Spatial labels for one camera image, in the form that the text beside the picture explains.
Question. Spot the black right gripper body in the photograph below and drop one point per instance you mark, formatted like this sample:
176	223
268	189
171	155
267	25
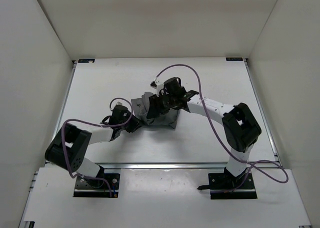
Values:
167	102

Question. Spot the grey pleated skirt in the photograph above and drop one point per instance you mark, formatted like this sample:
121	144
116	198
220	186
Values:
141	108

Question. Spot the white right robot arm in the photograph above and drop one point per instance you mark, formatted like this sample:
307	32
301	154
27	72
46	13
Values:
240	126

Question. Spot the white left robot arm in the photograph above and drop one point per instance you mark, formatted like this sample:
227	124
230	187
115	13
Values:
68	148

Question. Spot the right blue corner label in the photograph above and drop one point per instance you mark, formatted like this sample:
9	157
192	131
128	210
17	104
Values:
234	59

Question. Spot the blue corner label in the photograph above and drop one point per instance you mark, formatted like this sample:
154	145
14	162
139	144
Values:
86	60
234	59

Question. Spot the left blue corner label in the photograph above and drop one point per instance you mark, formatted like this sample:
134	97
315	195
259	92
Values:
86	60

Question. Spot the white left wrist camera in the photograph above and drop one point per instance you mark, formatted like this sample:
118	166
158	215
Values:
118	104

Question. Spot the aluminium front table rail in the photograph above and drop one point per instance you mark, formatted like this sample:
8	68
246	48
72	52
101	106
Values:
190	165

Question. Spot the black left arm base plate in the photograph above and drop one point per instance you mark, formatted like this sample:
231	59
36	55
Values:
97	188

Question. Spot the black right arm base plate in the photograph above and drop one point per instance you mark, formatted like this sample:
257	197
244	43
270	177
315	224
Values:
222	188

